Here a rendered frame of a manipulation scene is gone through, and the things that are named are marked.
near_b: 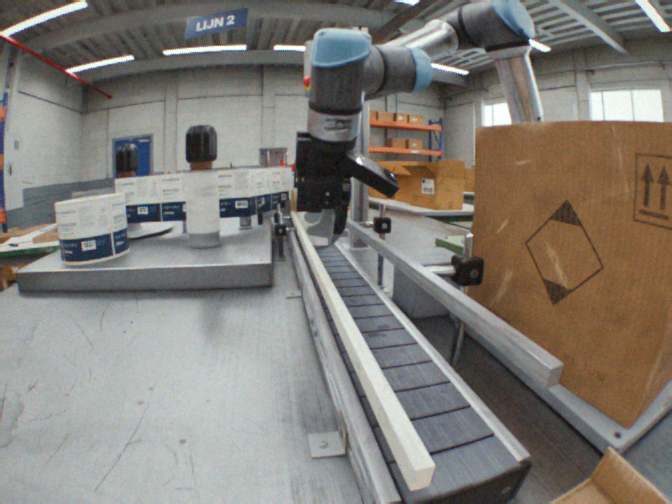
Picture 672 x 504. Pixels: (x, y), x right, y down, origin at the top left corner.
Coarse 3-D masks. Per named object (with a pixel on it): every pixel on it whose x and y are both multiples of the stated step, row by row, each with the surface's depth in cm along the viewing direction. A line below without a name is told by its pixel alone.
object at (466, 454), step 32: (320, 256) 71; (352, 288) 52; (384, 320) 41; (384, 352) 33; (416, 352) 33; (416, 384) 28; (448, 384) 27; (416, 416) 23; (448, 416) 23; (480, 416) 23; (384, 448) 20; (448, 448) 20; (480, 448) 19; (448, 480) 17; (480, 480) 16
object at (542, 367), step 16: (352, 224) 59; (368, 240) 49; (384, 256) 42; (400, 256) 38; (416, 272) 33; (432, 288) 29; (448, 288) 27; (448, 304) 26; (464, 304) 24; (464, 320) 24; (480, 320) 22; (496, 320) 21; (496, 336) 20; (512, 336) 19; (512, 352) 18; (528, 352) 17; (544, 352) 16; (528, 368) 16; (544, 368) 15; (560, 368) 15; (544, 384) 15
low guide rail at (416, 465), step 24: (312, 264) 55; (336, 312) 35; (360, 336) 29; (360, 360) 26; (384, 384) 22; (384, 408) 20; (384, 432) 19; (408, 432) 17; (408, 456) 15; (408, 480) 15
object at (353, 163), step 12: (348, 156) 48; (360, 156) 51; (348, 168) 49; (360, 168) 49; (372, 168) 51; (384, 168) 55; (360, 180) 51; (372, 180) 51; (384, 180) 52; (396, 180) 53; (384, 192) 53
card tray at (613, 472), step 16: (608, 448) 16; (608, 464) 16; (624, 464) 14; (592, 480) 17; (608, 480) 15; (624, 480) 13; (640, 480) 12; (560, 496) 17; (576, 496) 16; (592, 496) 15; (608, 496) 14; (624, 496) 13; (640, 496) 11; (656, 496) 10
